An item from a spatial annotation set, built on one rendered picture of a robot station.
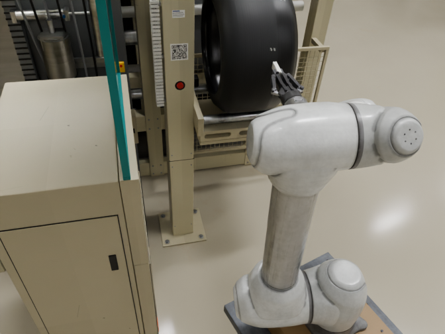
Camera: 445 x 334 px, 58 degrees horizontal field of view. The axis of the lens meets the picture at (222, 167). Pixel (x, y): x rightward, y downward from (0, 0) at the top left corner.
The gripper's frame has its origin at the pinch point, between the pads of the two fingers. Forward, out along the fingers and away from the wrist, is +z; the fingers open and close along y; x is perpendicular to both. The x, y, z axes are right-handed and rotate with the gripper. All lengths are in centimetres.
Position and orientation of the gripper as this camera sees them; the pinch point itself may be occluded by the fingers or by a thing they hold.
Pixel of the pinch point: (276, 69)
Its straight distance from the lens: 160.1
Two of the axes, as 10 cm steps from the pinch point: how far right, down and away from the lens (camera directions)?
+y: -9.7, 1.2, -2.0
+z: -2.2, -7.5, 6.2
